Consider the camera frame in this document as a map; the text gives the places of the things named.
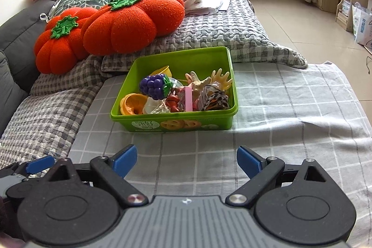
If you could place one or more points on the green plastic box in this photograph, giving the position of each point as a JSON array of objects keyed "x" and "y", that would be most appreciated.
[{"x": 223, "y": 120}]

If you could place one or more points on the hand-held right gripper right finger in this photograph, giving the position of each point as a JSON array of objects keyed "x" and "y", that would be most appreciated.
[{"x": 248, "y": 160}]

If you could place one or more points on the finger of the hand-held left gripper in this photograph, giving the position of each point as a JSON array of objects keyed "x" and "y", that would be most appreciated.
[{"x": 39, "y": 165}]

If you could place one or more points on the white papers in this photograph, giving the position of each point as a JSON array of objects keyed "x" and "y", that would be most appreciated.
[{"x": 212, "y": 4}]

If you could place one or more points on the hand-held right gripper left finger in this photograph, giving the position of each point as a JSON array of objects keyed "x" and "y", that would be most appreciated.
[{"x": 126, "y": 160}]

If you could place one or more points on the yellow toy pot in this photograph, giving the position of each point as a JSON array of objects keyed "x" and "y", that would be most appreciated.
[{"x": 161, "y": 72}]

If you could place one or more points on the amber hand-shaped toy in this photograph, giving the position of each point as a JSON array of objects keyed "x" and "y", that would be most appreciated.
[{"x": 222, "y": 79}]

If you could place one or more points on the orange toy pot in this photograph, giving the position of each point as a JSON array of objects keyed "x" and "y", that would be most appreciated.
[{"x": 132, "y": 104}]

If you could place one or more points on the purple grape toy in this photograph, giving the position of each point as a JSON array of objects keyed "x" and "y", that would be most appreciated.
[{"x": 154, "y": 86}]

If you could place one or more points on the pink card box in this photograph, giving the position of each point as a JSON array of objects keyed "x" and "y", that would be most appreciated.
[{"x": 187, "y": 98}]

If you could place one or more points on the white shopping bag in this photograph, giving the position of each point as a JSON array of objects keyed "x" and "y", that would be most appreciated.
[{"x": 361, "y": 24}]

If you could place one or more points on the grey checkered quilt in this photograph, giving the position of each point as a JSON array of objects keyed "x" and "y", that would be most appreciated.
[{"x": 226, "y": 30}]

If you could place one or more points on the small orange pumpkin pillow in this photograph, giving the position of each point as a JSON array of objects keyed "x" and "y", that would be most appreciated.
[{"x": 55, "y": 50}]

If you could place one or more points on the grey checkered sofa cover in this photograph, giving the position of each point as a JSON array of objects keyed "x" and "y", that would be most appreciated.
[{"x": 43, "y": 120}]

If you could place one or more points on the tan starfish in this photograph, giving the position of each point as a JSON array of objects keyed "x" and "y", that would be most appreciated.
[{"x": 199, "y": 85}]

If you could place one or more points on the small orange figurine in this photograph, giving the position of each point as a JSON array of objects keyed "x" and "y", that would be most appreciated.
[{"x": 173, "y": 104}]

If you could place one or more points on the large orange pumpkin pillow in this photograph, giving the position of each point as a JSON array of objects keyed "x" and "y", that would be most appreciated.
[{"x": 130, "y": 24}]

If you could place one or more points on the grey grid bedsheet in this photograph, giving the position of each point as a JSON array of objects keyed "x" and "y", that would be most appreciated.
[{"x": 290, "y": 120}]

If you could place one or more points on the grey sofa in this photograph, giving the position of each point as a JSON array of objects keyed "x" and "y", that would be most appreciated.
[{"x": 14, "y": 41}]

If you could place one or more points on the teal patterned pillow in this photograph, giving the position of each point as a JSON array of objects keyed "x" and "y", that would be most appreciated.
[{"x": 84, "y": 1}]

